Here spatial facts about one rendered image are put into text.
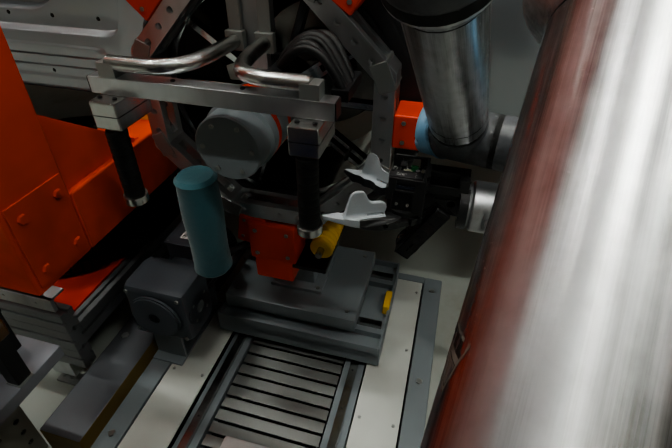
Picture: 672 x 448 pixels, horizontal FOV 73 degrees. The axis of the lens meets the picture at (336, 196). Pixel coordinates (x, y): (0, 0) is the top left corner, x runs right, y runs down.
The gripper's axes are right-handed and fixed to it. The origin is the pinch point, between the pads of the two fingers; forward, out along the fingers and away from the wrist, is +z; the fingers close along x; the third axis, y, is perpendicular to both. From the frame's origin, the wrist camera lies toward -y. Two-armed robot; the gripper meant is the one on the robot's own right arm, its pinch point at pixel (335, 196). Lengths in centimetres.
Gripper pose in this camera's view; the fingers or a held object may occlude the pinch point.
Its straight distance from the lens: 72.3
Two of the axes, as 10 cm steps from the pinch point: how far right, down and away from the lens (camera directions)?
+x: -2.7, 5.5, -7.9
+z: -9.6, -1.5, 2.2
